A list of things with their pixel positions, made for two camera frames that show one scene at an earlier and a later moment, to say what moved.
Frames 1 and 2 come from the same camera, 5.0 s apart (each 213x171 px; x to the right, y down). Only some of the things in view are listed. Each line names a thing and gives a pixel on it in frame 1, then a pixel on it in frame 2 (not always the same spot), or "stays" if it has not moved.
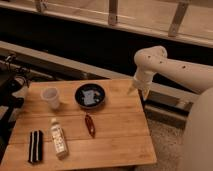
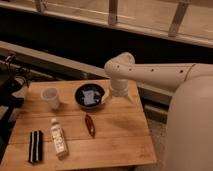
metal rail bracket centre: x=112 y=12 stays
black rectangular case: x=36 y=139 stays
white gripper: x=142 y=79 to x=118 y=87
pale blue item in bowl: x=89 y=97 stays
